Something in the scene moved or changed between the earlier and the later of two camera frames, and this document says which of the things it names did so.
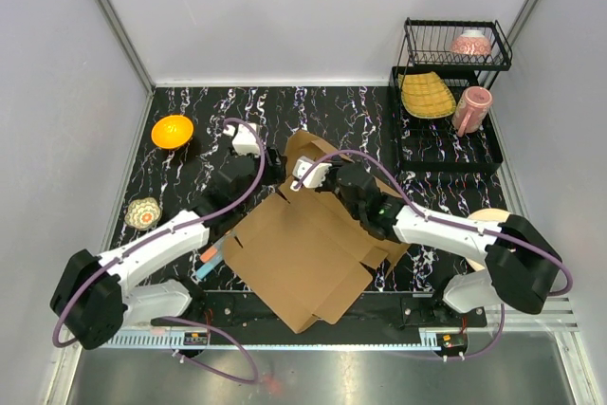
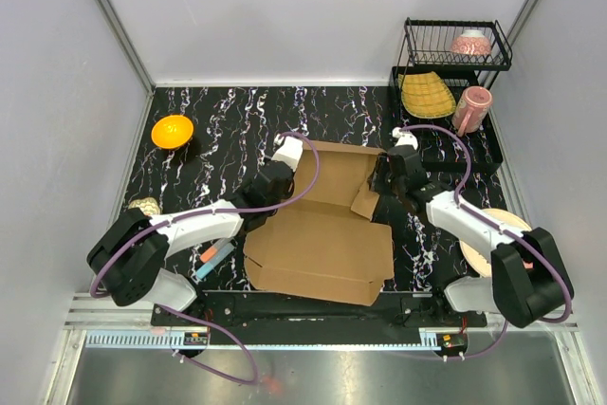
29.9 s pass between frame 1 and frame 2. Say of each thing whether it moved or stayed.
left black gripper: moved
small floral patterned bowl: stayed
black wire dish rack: stayed
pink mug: stayed
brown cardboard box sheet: stayed
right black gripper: moved
